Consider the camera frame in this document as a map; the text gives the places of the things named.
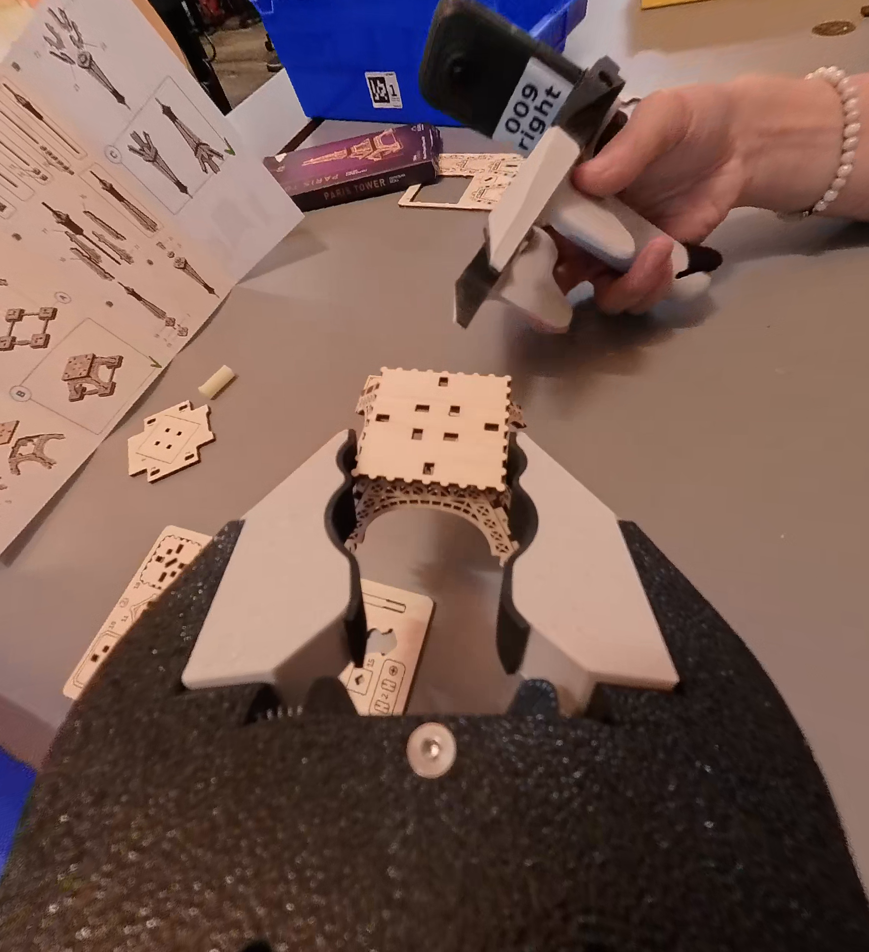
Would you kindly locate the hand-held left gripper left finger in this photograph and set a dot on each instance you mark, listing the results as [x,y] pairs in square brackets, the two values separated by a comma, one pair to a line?
[278,587]

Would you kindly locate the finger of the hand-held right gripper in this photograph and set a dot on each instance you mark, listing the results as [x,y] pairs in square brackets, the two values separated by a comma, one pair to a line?
[535,193]

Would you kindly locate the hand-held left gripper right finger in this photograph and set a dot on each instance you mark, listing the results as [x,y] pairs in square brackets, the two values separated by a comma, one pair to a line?
[591,595]

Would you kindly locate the wooden tower arch base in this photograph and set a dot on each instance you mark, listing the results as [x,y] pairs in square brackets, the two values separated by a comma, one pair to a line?
[419,502]

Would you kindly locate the square slotted wooden platform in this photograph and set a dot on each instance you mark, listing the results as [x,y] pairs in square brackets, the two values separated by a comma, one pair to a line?
[405,454]

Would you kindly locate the grey desk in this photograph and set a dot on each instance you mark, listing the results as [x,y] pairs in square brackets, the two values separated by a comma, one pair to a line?
[702,483]

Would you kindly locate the person's right hand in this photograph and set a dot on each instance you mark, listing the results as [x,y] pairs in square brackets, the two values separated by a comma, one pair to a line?
[702,149]

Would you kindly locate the wooden part sheet with cutouts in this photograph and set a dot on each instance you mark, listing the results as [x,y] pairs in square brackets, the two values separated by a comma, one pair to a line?
[393,632]

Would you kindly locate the purple puzzle box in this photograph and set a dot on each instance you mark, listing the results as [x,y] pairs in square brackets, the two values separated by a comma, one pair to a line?
[353,178]

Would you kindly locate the cross-shaped wooden plate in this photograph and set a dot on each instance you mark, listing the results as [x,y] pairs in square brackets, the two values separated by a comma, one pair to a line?
[170,442]

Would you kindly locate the small pale wax stick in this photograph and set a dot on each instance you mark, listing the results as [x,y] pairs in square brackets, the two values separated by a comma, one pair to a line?
[217,381]

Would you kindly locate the brown wooden board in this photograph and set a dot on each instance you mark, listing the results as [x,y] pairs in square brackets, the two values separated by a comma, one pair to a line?
[163,26]

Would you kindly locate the folded paper instruction sheet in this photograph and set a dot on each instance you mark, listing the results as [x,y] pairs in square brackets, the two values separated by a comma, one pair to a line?
[107,260]

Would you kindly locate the wooden part sheet frame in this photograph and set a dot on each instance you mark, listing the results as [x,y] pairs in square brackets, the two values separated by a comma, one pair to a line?
[472,167]

